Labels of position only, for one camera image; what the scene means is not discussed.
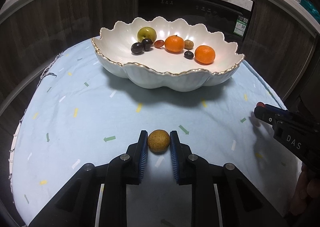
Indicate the white scalloped ceramic bowl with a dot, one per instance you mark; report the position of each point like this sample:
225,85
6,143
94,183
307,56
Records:
160,68

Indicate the green apple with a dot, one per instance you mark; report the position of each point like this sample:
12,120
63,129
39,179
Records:
146,33

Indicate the orange mandarin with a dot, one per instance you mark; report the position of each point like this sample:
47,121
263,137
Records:
174,44
205,55

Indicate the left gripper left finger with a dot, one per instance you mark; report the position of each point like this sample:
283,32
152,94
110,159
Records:
125,169

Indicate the built-in black dishwasher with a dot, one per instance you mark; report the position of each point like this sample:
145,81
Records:
231,17

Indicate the red grape in bowl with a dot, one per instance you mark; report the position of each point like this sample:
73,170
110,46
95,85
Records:
159,43

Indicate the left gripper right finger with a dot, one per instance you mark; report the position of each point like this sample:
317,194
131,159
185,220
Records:
191,169

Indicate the person right hand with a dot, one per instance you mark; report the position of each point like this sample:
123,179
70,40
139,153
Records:
307,189

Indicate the orange mandarin front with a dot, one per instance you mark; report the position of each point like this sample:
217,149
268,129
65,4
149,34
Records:
205,55

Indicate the red cherry tomato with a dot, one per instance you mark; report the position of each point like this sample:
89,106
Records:
260,104

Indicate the small dark grape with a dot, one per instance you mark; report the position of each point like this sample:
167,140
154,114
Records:
188,55

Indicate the light blue patterned cloth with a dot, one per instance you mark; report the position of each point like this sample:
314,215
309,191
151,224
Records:
80,113

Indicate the orange mandarin rear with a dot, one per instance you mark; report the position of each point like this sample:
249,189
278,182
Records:
174,44

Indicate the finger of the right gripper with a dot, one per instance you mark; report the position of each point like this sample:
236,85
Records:
259,114
272,110

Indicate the brown round longan fruit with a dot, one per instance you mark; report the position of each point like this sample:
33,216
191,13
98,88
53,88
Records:
158,141

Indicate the small dark plum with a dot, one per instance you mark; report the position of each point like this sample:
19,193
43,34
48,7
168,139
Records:
147,44

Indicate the teal plastic bag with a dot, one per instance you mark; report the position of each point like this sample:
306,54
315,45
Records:
309,6

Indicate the brown longan in bowl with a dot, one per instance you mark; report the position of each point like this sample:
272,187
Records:
188,45

